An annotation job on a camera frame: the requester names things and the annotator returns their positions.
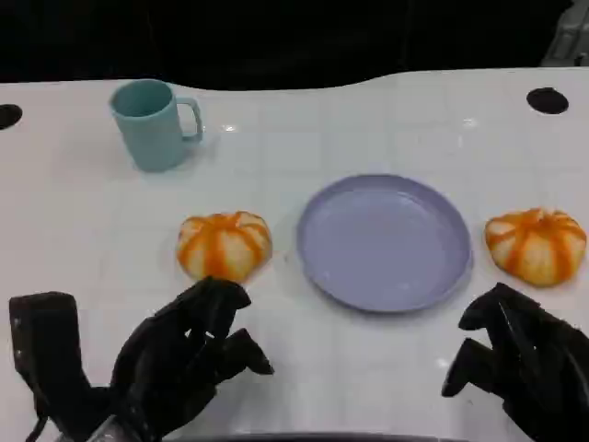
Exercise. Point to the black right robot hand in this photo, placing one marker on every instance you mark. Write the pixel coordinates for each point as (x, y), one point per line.
(543, 359)

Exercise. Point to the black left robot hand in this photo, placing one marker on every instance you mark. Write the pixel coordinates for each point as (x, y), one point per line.
(156, 359)

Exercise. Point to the orange and white bread roll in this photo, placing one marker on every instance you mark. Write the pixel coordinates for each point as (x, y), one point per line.
(223, 246)
(536, 248)

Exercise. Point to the lilac plate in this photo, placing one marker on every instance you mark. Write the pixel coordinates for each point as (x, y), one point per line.
(384, 244)

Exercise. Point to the pale green mug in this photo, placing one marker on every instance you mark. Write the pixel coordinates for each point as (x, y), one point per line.
(149, 133)

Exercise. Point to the grey equipment behind table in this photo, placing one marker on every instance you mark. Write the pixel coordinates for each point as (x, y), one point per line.
(570, 32)

